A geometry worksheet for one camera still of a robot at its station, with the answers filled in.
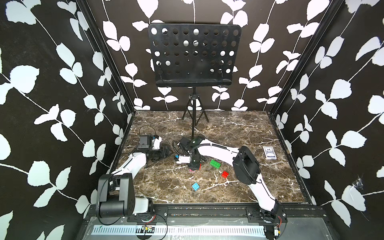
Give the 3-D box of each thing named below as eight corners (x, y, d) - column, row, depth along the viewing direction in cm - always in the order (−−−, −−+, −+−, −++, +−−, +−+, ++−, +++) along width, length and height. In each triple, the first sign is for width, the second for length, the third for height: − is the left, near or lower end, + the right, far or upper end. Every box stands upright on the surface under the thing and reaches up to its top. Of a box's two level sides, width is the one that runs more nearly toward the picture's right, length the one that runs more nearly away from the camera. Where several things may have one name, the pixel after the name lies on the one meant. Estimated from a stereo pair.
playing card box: (266, 159, 96) (267, 158, 95) (262, 147, 102) (263, 146, 100) (275, 159, 96) (277, 158, 95) (271, 147, 102) (272, 146, 100)
